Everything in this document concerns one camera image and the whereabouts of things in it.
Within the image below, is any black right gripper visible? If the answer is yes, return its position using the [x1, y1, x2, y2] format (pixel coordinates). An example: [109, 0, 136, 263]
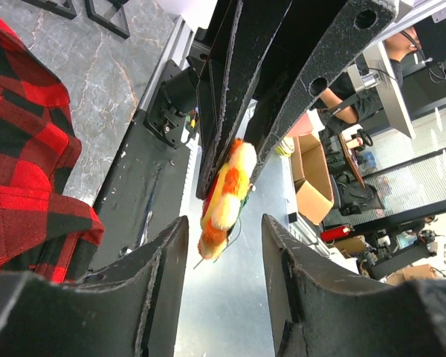
[196, 1, 399, 199]

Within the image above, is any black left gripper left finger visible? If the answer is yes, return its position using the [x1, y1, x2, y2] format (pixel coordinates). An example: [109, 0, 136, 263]
[0, 216, 189, 356]

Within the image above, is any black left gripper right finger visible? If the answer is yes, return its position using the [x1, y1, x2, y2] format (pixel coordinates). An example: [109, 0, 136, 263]
[262, 214, 446, 356]

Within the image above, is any red black plaid shirt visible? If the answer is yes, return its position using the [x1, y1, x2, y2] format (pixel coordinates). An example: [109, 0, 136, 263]
[0, 18, 105, 283]

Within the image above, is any yellow plush flower brooch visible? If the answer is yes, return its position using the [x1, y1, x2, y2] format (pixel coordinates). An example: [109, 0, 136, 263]
[198, 138, 257, 260]

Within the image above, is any red fire extinguisher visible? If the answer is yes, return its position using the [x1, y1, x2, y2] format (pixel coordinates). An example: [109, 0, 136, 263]
[320, 225, 354, 242]

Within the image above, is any seated person in background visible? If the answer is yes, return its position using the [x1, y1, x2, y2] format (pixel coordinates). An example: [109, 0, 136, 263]
[313, 26, 421, 137]

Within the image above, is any pink cup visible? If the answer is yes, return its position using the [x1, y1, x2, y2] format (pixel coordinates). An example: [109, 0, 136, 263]
[286, 110, 325, 138]

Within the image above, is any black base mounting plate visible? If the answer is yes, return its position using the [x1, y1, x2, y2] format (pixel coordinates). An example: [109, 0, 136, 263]
[89, 89, 192, 271]

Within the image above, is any brown cardboard box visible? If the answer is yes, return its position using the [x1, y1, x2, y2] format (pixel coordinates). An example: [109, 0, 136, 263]
[291, 133, 334, 225]

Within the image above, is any aluminium frame rail front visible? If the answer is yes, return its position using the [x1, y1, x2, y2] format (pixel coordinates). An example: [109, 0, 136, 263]
[137, 15, 195, 111]

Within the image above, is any black wire frame stand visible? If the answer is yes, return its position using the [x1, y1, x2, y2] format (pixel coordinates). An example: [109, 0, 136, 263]
[84, 0, 131, 39]
[22, 0, 77, 20]

